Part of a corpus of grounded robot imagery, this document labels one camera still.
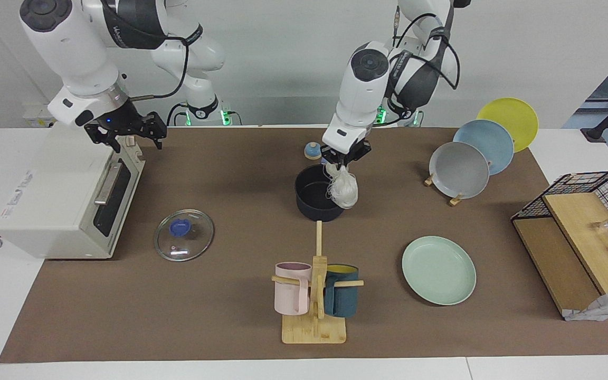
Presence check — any mint green plate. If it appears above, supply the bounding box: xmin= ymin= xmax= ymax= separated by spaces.
xmin=402 ymin=235 xmax=477 ymax=306

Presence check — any grey plate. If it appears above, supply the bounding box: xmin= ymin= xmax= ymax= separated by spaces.
xmin=429 ymin=141 xmax=490 ymax=200

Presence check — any glass lid with blue knob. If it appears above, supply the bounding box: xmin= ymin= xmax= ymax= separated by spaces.
xmin=154 ymin=209 xmax=215 ymax=262

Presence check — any light blue plate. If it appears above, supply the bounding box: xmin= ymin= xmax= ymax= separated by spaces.
xmin=452 ymin=120 xmax=515 ymax=176

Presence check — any brown table mat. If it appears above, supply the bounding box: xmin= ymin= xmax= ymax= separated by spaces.
xmin=0 ymin=127 xmax=608 ymax=364

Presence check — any wooden mug tree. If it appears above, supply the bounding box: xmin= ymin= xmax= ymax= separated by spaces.
xmin=271 ymin=221 xmax=364 ymax=345

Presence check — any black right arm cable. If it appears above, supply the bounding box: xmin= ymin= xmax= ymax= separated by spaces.
xmin=125 ymin=32 xmax=188 ymax=101

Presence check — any black wire basket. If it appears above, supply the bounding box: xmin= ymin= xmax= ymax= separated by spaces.
xmin=511 ymin=170 xmax=608 ymax=243

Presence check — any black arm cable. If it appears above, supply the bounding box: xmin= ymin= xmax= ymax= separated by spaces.
xmin=393 ymin=12 xmax=461 ymax=91
xmin=125 ymin=32 xmax=188 ymax=101

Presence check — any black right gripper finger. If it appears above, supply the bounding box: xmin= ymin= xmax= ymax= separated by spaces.
xmin=138 ymin=112 xmax=168 ymax=150
xmin=85 ymin=122 xmax=122 ymax=154

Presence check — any wooden plate rack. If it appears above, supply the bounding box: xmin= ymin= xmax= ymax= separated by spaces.
xmin=424 ymin=158 xmax=492 ymax=206

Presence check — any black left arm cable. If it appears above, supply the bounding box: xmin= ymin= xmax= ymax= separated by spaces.
xmin=393 ymin=12 xmax=461 ymax=91

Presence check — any yellow plate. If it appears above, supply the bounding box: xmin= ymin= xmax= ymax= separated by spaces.
xmin=476 ymin=97 xmax=539 ymax=154

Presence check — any pink mug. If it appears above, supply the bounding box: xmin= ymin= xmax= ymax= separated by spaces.
xmin=274 ymin=262 xmax=313 ymax=316

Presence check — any dark teal mug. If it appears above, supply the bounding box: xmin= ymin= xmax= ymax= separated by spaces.
xmin=324 ymin=264 xmax=359 ymax=318

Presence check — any black right base cable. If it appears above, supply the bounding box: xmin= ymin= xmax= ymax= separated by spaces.
xmin=166 ymin=103 xmax=188 ymax=127

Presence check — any dark blue pot, long handle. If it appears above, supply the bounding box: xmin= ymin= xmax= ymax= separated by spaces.
xmin=294 ymin=165 xmax=352 ymax=222

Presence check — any cream toaster oven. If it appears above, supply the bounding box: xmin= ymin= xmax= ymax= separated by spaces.
xmin=0 ymin=122 xmax=146 ymax=260

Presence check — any light wooden shelf board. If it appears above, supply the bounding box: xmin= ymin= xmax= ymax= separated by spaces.
xmin=543 ymin=193 xmax=608 ymax=295

